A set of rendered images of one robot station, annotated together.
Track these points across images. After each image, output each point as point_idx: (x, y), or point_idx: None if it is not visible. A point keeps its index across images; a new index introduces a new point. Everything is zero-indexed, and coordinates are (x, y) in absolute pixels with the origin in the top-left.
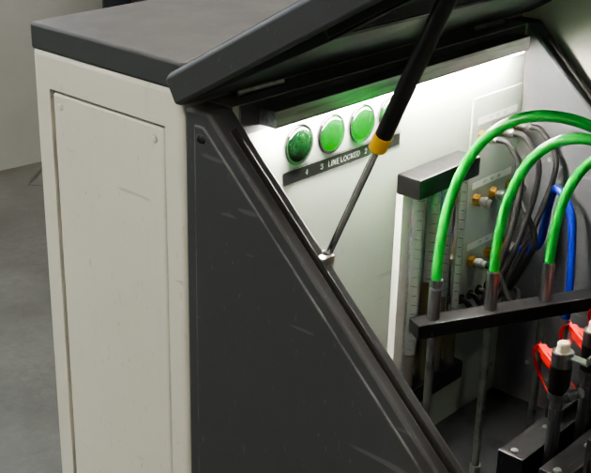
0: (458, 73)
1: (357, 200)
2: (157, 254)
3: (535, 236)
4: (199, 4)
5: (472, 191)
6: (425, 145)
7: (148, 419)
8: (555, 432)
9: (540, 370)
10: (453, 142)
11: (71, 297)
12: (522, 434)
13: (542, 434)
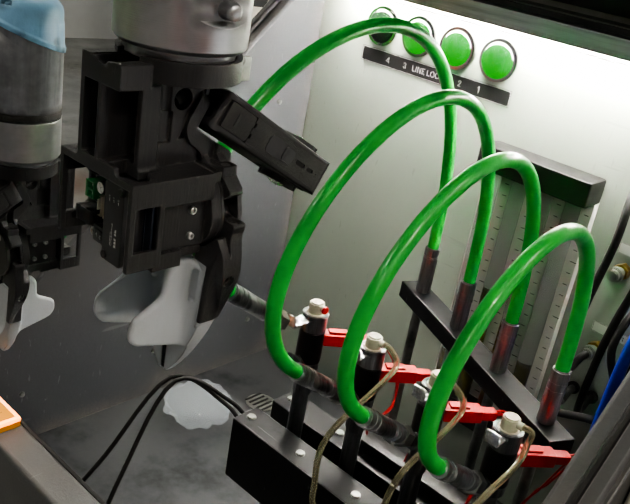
0: (627, 73)
1: (440, 132)
2: None
3: (609, 343)
4: None
5: (619, 255)
6: (548, 135)
7: None
8: (291, 401)
9: (470, 458)
10: (600, 163)
11: None
12: (323, 412)
13: (323, 426)
